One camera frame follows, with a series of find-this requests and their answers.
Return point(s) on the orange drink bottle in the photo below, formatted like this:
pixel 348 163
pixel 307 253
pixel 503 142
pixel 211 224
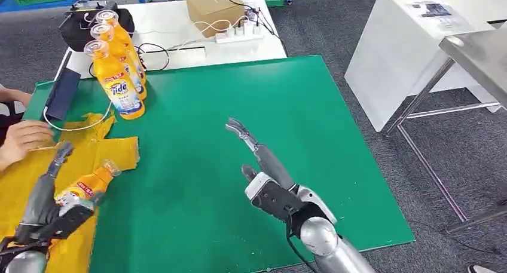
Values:
pixel 121 33
pixel 85 188
pixel 119 93
pixel 115 45

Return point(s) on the white charger plug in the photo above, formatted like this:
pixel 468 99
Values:
pixel 249 28
pixel 229 31
pixel 240 29

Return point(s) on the dark blue power bank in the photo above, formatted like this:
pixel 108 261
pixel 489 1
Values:
pixel 63 93

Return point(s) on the grey handheld device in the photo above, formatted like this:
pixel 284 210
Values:
pixel 91 5

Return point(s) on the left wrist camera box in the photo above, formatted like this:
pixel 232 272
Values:
pixel 67 223

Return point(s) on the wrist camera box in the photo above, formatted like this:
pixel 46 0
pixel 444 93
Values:
pixel 273 200
pixel 67 223

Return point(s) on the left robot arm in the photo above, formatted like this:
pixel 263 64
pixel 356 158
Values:
pixel 23 263

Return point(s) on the white power strip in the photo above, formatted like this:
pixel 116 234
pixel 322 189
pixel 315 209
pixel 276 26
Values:
pixel 237 39

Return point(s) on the steel table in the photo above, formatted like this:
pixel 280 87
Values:
pixel 483 57

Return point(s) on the yellow sheet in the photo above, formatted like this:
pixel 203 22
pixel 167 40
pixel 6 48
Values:
pixel 91 152

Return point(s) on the white table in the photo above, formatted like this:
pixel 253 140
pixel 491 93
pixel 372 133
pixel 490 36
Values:
pixel 178 22

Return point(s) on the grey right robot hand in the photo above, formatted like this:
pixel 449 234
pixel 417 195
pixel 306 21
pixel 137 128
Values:
pixel 273 164

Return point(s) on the person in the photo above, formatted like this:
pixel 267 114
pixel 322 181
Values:
pixel 8 122

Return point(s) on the printed paper sheet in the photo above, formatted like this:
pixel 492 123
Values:
pixel 435 12

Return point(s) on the person's right hand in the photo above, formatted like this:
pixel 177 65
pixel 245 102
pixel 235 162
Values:
pixel 23 138

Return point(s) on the cardboard box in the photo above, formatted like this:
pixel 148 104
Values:
pixel 214 8

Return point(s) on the white cabinet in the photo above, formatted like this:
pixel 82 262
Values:
pixel 396 57

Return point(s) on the black bag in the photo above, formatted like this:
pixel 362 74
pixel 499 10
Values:
pixel 75 33

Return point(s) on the green mat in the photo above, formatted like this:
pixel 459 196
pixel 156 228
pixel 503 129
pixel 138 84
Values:
pixel 237 97

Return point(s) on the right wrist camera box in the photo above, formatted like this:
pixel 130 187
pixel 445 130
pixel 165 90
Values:
pixel 273 200

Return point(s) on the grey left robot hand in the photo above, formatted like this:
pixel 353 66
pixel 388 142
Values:
pixel 41 200

